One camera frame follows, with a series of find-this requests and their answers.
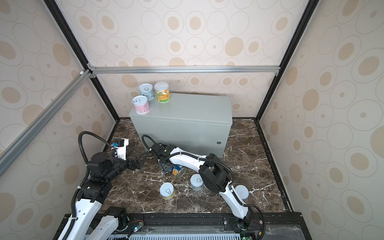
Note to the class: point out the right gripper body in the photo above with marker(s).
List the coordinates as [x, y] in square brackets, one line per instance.
[163, 168]

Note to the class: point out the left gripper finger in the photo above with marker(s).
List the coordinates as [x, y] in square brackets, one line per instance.
[131, 152]
[141, 159]

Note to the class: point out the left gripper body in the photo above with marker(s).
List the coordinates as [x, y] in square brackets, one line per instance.
[119, 165]

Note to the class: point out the yellow label white-lid can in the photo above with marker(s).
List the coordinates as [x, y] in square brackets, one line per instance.
[167, 191]

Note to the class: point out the pink label white-lid can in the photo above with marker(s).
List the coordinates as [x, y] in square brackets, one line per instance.
[141, 105]

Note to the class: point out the blue label white-lid can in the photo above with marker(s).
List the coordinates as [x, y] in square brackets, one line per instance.
[197, 182]

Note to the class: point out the teal label white-lid can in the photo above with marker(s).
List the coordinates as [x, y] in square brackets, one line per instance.
[147, 90]

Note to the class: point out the green orange label can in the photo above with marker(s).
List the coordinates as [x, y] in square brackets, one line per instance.
[162, 92]

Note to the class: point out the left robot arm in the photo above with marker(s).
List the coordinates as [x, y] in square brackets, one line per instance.
[94, 189]

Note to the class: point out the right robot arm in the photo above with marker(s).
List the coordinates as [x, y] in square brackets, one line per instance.
[216, 176]

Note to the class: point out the grey metal cabinet box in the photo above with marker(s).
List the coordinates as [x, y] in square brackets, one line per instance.
[199, 124]

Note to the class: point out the green yellow label can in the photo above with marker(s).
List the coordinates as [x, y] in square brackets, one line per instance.
[242, 191]

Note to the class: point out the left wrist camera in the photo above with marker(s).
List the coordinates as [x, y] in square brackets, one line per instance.
[120, 148]

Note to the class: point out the left diagonal aluminium rail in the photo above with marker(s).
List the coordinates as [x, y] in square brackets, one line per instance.
[25, 138]

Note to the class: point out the horizontal aluminium rail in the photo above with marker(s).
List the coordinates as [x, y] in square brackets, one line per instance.
[185, 70]

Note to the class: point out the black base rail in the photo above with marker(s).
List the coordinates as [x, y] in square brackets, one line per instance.
[222, 226]

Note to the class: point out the left black corner post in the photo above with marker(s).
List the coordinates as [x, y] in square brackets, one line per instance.
[59, 18]

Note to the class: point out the black corner post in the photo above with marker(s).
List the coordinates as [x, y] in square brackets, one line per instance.
[59, 18]
[302, 25]

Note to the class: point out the right black corner post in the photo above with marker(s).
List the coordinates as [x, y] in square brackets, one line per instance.
[302, 25]

